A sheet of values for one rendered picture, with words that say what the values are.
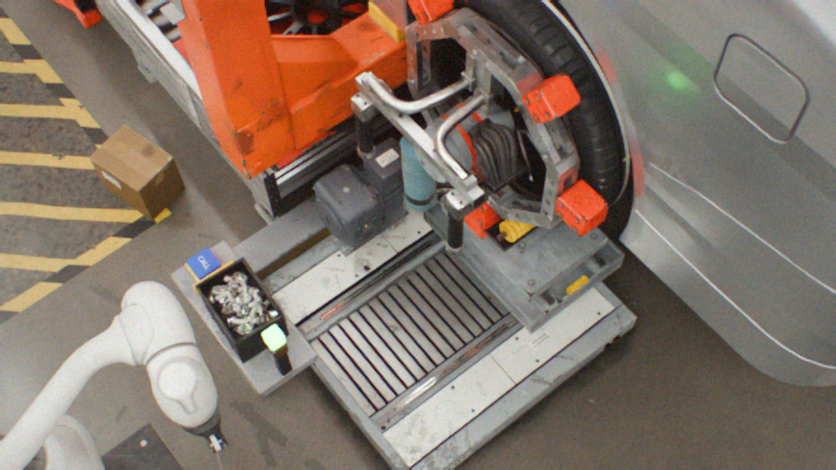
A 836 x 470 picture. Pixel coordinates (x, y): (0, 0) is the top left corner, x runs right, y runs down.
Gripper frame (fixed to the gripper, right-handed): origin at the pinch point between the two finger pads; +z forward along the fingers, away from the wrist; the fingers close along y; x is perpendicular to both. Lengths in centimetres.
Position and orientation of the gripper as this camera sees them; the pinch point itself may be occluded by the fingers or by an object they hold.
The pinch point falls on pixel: (217, 441)
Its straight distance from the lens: 224.3
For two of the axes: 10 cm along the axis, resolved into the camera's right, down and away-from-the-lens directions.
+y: 4.9, 7.8, -4.0
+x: 8.7, -4.4, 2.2
